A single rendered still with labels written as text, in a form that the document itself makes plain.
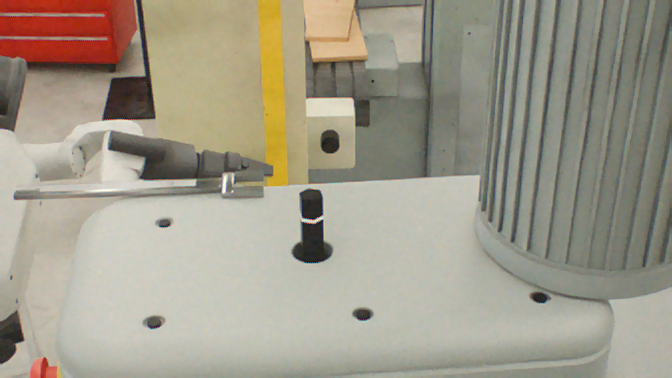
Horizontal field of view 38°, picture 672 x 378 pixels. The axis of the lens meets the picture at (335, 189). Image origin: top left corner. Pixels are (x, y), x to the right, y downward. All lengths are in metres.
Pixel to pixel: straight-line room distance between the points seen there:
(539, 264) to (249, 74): 1.93
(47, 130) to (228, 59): 2.69
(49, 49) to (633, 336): 5.01
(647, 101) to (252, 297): 0.35
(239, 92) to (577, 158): 2.00
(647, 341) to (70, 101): 4.73
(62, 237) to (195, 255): 3.50
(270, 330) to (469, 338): 0.16
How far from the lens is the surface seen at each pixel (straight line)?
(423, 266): 0.85
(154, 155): 1.67
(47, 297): 4.04
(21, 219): 1.41
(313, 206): 0.83
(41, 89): 5.71
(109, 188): 0.97
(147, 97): 5.42
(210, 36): 2.64
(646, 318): 1.04
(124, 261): 0.88
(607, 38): 0.72
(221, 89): 2.70
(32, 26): 5.75
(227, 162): 1.71
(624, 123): 0.75
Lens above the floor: 2.40
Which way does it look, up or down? 32 degrees down
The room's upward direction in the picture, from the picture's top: 1 degrees counter-clockwise
